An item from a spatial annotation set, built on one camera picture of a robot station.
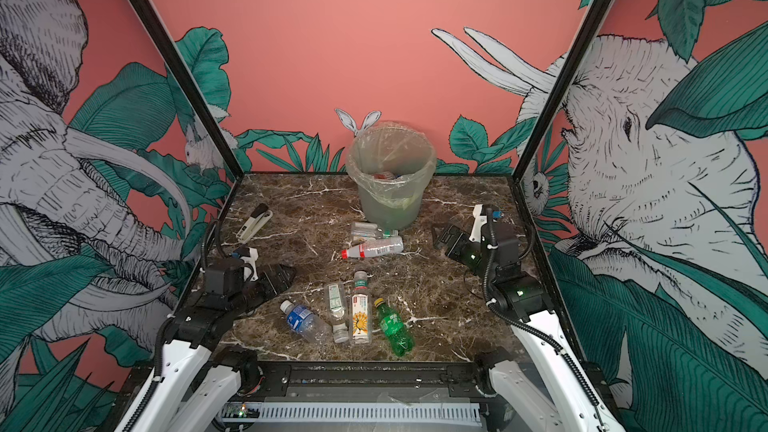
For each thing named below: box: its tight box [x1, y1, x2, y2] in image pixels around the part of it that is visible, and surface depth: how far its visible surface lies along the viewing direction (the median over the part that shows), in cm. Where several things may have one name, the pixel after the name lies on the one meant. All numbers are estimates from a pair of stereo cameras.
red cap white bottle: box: [341, 236, 404, 259], surface depth 97 cm
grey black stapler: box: [236, 203, 273, 243], surface depth 103 cm
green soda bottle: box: [374, 298, 415, 357], surface depth 80 cm
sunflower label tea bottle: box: [350, 270, 372, 345], surface depth 81 cm
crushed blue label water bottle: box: [280, 300, 333, 344], surface depth 81 cm
